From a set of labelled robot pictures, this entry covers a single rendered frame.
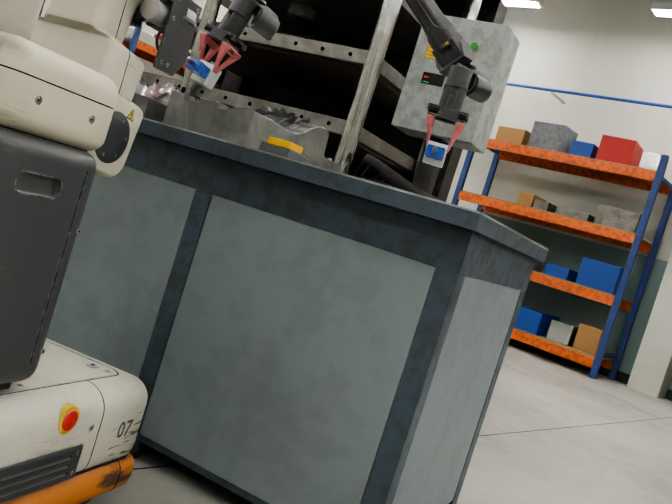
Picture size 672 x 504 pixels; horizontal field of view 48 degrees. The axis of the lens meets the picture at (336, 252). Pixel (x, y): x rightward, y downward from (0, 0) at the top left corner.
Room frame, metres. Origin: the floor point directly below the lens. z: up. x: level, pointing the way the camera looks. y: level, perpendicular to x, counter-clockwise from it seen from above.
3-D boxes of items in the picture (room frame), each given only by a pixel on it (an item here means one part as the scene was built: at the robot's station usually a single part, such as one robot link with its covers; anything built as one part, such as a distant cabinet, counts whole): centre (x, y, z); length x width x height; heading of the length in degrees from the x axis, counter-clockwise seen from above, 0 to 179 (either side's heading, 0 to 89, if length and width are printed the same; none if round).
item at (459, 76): (1.85, -0.16, 1.12); 0.07 x 0.06 x 0.07; 130
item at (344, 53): (3.16, 0.40, 1.27); 1.10 x 0.74 x 0.05; 63
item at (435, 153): (1.81, -0.15, 0.93); 0.13 x 0.05 x 0.05; 172
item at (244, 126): (2.06, 0.29, 0.87); 0.50 x 0.26 x 0.14; 153
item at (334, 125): (3.16, 0.40, 1.02); 1.10 x 0.74 x 0.05; 63
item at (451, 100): (1.84, -0.16, 1.06); 0.10 x 0.07 x 0.07; 82
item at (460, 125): (1.84, -0.17, 0.99); 0.07 x 0.07 x 0.09; 82
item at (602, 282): (7.92, -2.06, 1.17); 2.06 x 0.65 x 2.34; 52
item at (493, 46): (2.59, -0.22, 0.74); 0.30 x 0.22 x 1.47; 63
